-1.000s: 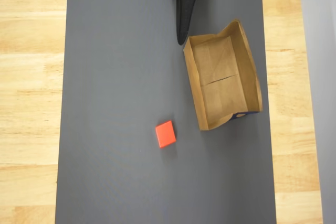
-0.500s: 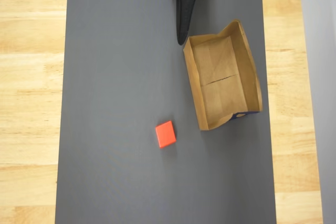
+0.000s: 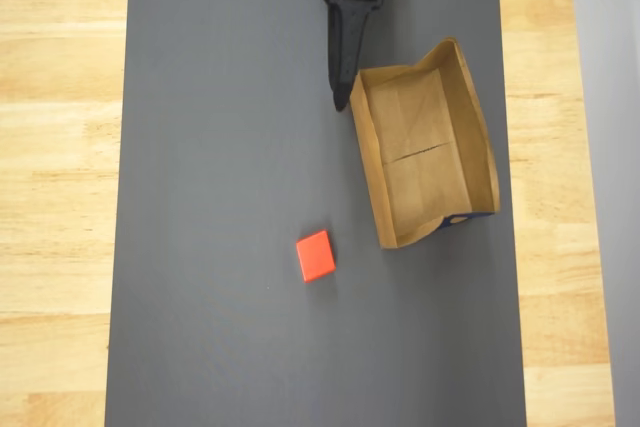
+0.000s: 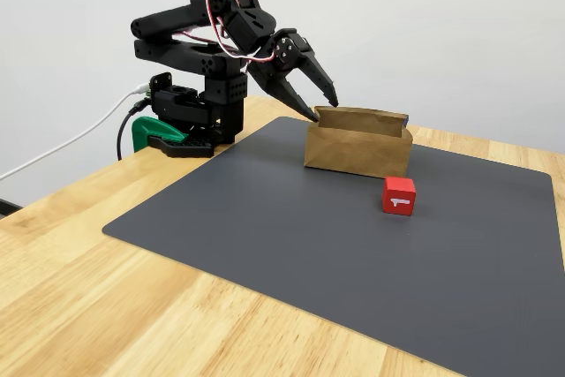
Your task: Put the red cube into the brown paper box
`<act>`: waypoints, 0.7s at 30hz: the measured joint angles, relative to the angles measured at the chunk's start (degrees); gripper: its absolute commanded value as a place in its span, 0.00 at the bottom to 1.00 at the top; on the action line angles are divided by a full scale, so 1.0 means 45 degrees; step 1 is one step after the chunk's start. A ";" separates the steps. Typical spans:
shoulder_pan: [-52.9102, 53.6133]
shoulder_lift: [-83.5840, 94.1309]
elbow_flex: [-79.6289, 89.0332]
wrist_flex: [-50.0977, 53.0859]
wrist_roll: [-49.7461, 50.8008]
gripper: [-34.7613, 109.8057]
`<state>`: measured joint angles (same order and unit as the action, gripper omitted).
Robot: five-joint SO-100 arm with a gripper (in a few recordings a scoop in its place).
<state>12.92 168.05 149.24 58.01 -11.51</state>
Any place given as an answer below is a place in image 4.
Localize red white servo wires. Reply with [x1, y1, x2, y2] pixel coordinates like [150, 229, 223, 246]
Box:
[207, 0, 277, 64]

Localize red cube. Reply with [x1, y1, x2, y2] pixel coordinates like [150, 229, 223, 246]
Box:
[380, 176, 417, 217]

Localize white cable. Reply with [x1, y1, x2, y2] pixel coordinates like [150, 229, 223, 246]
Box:
[0, 83, 151, 182]

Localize black controller board mount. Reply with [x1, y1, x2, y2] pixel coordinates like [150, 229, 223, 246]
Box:
[148, 71, 173, 100]

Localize black cable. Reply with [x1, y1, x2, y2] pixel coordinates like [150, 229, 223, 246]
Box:
[116, 98, 154, 162]

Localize grey rubber mat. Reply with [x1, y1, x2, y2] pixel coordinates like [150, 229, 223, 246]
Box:
[101, 116, 565, 377]

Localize dark object behind table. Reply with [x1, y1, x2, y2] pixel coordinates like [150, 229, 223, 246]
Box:
[0, 198, 23, 219]

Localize brown paper bag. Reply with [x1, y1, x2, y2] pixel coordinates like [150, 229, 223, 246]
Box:
[303, 105, 414, 183]

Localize green table clamp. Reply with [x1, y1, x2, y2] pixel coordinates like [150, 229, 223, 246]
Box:
[132, 116, 190, 153]

